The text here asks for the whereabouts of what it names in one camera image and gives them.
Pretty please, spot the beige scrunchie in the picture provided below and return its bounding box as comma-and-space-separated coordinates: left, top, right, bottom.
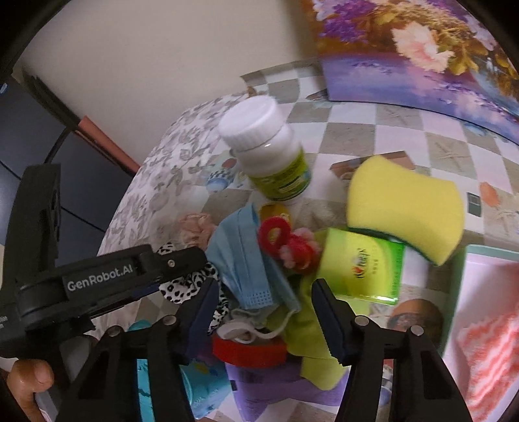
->
176, 213, 217, 248

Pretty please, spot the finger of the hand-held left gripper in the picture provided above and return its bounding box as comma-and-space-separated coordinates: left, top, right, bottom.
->
138, 244, 208, 293

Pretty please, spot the black cable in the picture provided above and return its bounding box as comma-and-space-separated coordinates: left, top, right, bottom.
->
42, 119, 82, 165

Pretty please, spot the person's left hand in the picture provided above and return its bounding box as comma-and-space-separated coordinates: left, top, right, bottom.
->
6, 359, 55, 422

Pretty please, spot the pink and white striped towel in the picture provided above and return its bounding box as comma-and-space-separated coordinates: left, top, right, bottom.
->
456, 310, 519, 422

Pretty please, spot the red tape roll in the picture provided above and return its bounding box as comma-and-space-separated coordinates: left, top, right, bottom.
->
211, 335, 288, 368

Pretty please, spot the dark blue cabinet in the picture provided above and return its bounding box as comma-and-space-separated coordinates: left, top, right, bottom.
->
0, 75, 140, 260

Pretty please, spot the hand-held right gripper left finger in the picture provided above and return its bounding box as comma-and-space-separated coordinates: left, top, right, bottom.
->
54, 278, 222, 422

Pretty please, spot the checkered tablecloth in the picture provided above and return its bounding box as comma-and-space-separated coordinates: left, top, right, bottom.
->
95, 57, 519, 422

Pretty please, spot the teal cloth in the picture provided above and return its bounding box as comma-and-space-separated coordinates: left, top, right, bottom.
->
130, 320, 232, 420

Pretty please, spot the black and white spotted scrunchie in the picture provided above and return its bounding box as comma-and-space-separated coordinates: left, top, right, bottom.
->
156, 241, 232, 337

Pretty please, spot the teal-rimmed tray box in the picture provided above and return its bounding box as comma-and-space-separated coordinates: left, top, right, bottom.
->
440, 243, 519, 415

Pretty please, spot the purple packet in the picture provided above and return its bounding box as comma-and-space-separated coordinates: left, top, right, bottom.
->
225, 361, 351, 422

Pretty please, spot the small yellow packet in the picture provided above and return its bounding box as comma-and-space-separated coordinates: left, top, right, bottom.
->
259, 203, 293, 224

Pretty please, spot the yellow sponge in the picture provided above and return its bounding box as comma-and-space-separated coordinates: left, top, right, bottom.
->
346, 156, 465, 266

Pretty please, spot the green tissue pack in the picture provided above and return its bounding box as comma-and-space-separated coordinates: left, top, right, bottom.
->
316, 228, 406, 305

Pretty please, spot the blue face mask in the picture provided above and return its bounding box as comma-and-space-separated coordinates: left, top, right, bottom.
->
206, 203, 301, 313

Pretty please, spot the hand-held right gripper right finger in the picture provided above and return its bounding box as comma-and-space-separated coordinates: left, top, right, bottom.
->
311, 278, 473, 422

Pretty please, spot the flower painting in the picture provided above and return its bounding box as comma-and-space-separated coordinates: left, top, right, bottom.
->
300, 0, 519, 144

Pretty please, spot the yellow-green cloth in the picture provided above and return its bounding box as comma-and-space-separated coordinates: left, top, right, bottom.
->
263, 280, 353, 390

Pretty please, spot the white bottle with green label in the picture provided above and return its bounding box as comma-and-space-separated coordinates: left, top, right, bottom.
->
218, 95, 313, 204

